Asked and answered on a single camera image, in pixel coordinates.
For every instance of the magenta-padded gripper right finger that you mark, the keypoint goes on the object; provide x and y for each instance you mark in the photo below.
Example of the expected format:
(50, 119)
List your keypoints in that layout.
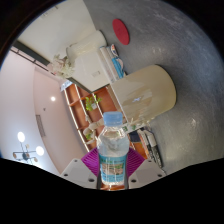
(146, 171)

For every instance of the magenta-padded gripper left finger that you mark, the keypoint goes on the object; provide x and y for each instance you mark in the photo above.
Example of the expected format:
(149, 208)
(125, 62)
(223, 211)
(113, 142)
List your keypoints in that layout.
(80, 171)

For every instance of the clear plastic water bottle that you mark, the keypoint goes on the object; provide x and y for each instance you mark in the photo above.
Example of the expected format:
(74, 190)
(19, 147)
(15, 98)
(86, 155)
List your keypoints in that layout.
(113, 153)

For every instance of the stack of dark books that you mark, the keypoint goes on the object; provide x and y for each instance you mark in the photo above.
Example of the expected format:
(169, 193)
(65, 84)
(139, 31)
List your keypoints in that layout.
(151, 146)

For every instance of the green and white box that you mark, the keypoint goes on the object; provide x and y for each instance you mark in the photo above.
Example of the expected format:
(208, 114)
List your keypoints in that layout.
(129, 127)

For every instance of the branched ceiling lamp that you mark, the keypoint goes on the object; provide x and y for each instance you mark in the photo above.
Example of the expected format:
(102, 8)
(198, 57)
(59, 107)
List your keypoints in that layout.
(28, 150)

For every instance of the orange wooden shelf unit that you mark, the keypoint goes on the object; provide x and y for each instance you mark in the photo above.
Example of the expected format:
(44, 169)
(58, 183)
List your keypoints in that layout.
(80, 111)

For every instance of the ceiling air vent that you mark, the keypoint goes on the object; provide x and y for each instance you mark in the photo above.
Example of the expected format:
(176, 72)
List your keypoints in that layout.
(40, 126)

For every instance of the recessed ceiling light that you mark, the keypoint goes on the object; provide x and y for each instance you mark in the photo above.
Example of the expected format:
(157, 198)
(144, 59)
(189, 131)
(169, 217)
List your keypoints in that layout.
(53, 98)

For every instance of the cream ceramic mug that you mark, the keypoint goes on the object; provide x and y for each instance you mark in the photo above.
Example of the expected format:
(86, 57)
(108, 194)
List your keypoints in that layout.
(146, 91)

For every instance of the stack of white books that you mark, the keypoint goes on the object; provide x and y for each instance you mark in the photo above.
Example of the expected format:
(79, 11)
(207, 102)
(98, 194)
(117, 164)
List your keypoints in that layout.
(113, 65)

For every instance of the small painted stone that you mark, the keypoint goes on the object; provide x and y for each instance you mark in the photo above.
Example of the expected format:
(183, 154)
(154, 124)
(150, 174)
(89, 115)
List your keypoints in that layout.
(113, 50)

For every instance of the flat round red coaster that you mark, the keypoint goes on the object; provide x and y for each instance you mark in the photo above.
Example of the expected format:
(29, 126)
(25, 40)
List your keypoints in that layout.
(120, 31)

